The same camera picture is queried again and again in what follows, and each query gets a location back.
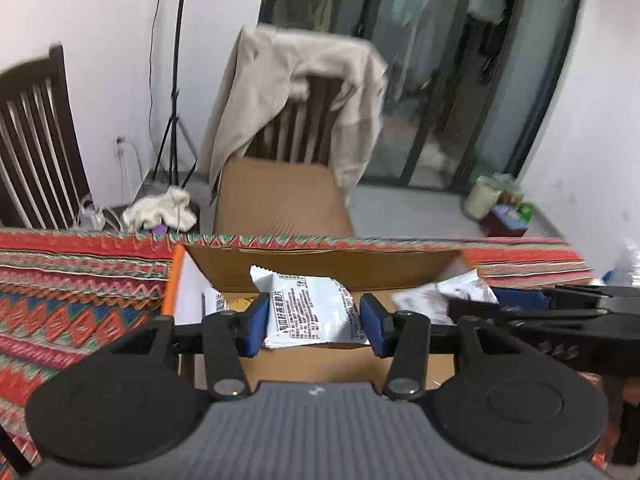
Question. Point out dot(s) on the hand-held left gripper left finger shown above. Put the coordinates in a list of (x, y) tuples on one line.
[(257, 322)]

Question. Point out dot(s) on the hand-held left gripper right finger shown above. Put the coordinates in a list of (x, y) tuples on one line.
[(372, 327)]

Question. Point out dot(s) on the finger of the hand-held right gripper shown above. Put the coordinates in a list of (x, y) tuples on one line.
[(525, 317), (520, 299)]

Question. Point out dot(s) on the orange cardboard box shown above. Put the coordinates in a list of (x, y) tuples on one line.
[(310, 267)]

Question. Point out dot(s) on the white and yellow snack packet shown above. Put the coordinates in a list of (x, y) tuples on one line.
[(217, 302)]

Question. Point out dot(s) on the purple tissue box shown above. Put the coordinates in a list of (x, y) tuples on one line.
[(502, 222)]

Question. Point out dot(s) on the clear plastic bag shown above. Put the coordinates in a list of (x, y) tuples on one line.
[(625, 265)]

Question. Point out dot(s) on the green packet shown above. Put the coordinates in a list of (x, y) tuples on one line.
[(525, 211)]

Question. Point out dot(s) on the white plastic jar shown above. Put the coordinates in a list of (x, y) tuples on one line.
[(482, 197)]

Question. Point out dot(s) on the wooden chair with brown seat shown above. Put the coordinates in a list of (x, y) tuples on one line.
[(285, 195)]

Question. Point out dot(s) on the cream crumpled cloth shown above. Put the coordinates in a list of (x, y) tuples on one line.
[(160, 210)]

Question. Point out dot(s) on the patterned red tablecloth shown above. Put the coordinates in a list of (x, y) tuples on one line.
[(75, 300)]

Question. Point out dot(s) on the glass sliding door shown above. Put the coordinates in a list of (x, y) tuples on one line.
[(450, 110)]

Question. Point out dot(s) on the black tripod stand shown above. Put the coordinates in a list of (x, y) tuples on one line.
[(175, 110)]

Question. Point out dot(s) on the beige jacket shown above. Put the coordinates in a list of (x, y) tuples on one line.
[(260, 85)]

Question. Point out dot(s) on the dark wooden slatted chair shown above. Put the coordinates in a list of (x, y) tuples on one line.
[(30, 160)]

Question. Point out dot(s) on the white wall socket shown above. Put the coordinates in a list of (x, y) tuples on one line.
[(120, 146)]

